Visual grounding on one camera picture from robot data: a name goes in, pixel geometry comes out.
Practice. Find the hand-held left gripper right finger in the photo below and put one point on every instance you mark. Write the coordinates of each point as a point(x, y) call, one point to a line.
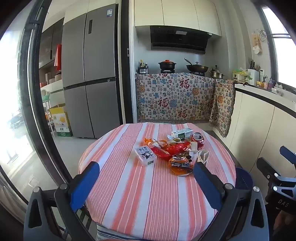
point(207, 185)

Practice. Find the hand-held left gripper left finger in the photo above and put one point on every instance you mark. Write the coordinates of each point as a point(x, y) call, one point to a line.
point(84, 184)

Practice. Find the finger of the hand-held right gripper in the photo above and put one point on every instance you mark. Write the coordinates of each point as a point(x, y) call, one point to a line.
point(289, 154)
point(268, 169)

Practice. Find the blue plastic trash basket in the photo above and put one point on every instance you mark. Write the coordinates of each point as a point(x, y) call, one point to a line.
point(242, 180)

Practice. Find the long red wrapper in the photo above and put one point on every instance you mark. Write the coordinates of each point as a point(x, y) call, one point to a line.
point(161, 153)

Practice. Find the yellow white rice cracker packet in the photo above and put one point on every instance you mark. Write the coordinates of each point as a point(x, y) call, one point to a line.
point(174, 139)

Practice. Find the white green milk carton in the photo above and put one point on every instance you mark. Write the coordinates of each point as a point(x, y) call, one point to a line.
point(182, 134)

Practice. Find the person's right hand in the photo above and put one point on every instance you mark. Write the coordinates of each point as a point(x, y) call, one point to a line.
point(283, 220)

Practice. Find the flat orange snack packet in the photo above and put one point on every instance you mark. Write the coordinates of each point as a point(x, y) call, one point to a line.
point(181, 165)

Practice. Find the crushed red soda can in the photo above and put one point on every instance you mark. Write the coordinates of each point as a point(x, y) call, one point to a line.
point(198, 139)

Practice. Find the striped pink tablecloth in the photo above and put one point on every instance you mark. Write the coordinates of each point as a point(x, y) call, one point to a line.
point(138, 197)

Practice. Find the yellow white cardboard box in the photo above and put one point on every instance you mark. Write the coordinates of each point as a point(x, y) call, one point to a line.
point(60, 121)

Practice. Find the clear plastic box cartoon lid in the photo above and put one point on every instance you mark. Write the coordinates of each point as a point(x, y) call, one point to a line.
point(145, 156)

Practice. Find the knotted orange white wrapper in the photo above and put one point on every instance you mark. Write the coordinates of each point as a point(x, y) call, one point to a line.
point(153, 143)

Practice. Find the countertop cups and bottles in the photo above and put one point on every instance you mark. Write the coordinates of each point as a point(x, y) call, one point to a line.
point(269, 84)

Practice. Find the small printed blanket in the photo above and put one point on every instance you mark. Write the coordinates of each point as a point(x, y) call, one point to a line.
point(223, 106)

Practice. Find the white knife block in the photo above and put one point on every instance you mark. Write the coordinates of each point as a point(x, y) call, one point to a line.
point(252, 75)

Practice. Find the large printed blanket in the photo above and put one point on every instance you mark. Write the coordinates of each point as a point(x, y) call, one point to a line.
point(175, 99)

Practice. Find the green plastic rack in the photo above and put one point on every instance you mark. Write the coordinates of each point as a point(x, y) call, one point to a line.
point(46, 98)

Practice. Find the steel pot with lid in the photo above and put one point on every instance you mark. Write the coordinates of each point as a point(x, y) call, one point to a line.
point(217, 74)

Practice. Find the kitchen window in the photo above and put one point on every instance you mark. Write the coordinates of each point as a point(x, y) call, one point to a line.
point(283, 46)

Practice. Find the grey refrigerator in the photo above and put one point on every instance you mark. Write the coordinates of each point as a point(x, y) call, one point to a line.
point(92, 69)

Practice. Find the black wok with lid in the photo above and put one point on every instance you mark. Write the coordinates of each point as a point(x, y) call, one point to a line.
point(197, 67)

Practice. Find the black clay pot red lid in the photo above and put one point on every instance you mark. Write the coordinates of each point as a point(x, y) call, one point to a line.
point(167, 64)

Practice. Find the condiment bottle rack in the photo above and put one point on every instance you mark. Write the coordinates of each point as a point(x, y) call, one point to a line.
point(143, 68)

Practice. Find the grey glass door cabinet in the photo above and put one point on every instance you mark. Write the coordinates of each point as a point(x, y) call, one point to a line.
point(47, 46)

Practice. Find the black range hood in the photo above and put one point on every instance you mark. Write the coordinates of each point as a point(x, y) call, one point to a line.
point(178, 41)

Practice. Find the cream upper kitchen cabinets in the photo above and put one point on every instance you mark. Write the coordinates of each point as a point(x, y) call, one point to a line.
point(178, 14)

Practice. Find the hanging wall calendar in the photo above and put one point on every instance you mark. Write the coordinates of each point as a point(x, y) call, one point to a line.
point(256, 44)

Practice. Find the round wall clock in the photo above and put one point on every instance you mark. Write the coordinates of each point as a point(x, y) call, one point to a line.
point(262, 34)

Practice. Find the black sliding door frame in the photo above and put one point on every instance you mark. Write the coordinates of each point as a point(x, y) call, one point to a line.
point(34, 69)

